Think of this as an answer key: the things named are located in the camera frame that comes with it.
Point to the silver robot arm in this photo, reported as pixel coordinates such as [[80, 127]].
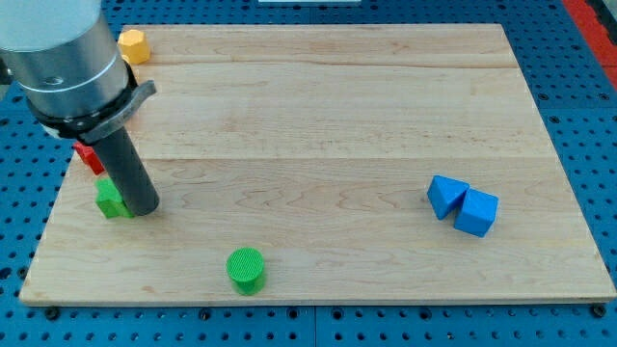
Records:
[[63, 56]]

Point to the wooden board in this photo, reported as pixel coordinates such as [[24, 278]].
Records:
[[316, 145]]

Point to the green cylinder block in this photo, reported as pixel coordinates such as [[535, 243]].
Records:
[[246, 270]]

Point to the blue triangle block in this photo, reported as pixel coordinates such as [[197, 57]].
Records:
[[445, 194]]

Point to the blue cube block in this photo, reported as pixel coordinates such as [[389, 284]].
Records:
[[477, 213]]

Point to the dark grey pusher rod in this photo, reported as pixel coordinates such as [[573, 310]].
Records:
[[121, 160]]

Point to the green star block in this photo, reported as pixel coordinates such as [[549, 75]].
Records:
[[109, 200]]

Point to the yellow hexagon block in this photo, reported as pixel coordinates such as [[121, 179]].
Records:
[[134, 46]]

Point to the red block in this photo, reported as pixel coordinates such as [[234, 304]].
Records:
[[89, 158]]

